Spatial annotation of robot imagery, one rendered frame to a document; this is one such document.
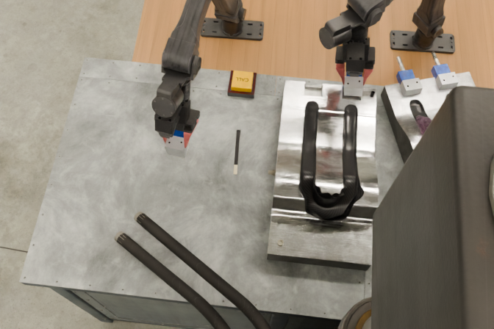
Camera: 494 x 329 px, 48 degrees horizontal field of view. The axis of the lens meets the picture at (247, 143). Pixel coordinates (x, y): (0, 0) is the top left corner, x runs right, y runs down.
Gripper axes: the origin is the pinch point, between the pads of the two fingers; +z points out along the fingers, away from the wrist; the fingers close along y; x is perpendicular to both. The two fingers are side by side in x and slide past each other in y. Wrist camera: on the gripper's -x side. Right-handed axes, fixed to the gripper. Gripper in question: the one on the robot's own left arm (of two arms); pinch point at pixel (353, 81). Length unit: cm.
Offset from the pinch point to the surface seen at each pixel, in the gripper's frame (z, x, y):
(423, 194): -69, -104, 4
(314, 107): 6.5, -4.2, -10.2
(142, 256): 21, -48, -50
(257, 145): 15.9, -11.0, -26.0
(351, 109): 7.6, -3.1, -0.3
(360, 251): 24.2, -38.7, 4.1
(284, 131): 8.7, -12.5, -17.9
